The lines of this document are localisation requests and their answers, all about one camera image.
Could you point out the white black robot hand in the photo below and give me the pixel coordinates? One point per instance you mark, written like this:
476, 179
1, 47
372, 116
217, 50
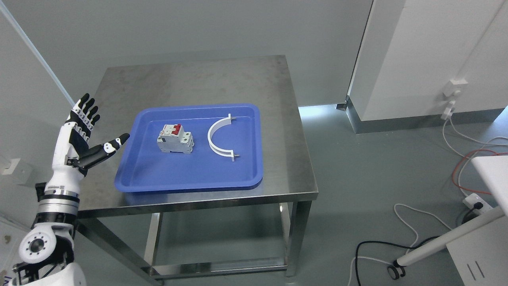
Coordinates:
72, 154

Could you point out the white circuit breaker red switches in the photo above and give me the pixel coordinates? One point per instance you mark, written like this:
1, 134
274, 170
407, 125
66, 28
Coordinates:
174, 139

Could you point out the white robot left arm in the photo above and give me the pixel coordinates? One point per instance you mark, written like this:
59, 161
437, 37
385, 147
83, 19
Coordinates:
47, 251

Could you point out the blue plastic tray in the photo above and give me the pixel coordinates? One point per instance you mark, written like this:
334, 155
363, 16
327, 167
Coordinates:
193, 148

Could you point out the stainless steel table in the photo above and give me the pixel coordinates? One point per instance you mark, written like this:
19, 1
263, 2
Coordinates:
148, 237

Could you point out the white curved pipe clamp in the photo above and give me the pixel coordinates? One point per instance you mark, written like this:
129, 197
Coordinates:
217, 141

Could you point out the white power strip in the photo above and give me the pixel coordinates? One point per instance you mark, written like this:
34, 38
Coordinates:
478, 205

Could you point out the white wall socket box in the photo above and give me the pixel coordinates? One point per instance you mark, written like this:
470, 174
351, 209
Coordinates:
15, 171

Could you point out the white wall power outlet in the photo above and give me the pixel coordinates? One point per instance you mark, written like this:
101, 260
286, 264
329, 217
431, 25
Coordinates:
452, 90

